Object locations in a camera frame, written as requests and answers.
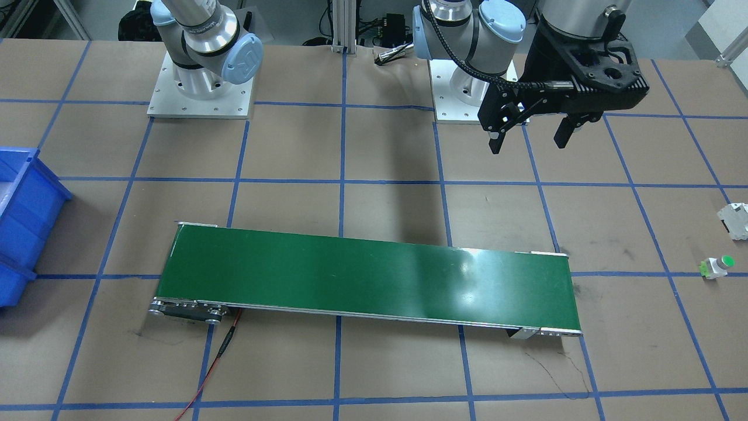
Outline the aluminium frame post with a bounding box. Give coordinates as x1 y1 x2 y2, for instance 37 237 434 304
331 0 358 55

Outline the red black conveyor cable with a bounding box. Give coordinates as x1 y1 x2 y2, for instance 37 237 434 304
174 309 245 421

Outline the white red circuit breaker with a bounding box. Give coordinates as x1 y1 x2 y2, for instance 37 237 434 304
718 202 747 240

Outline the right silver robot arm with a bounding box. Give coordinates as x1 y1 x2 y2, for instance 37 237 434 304
150 1 264 99

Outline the blue plastic bin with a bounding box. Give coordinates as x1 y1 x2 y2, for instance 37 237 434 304
1 147 72 307

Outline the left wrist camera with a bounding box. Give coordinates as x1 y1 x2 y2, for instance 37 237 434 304
559 33 650 111

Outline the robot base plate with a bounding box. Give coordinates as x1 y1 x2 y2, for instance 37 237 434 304
147 53 257 119
428 60 489 125

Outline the green conveyor belt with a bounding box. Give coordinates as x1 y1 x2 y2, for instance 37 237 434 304
149 223 582 339

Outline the green push button switch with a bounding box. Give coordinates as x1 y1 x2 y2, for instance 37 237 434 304
699 255 735 280

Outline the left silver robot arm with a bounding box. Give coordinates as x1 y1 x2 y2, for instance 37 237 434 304
412 1 650 154

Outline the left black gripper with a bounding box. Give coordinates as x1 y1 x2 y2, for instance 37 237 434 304
477 15 605 155

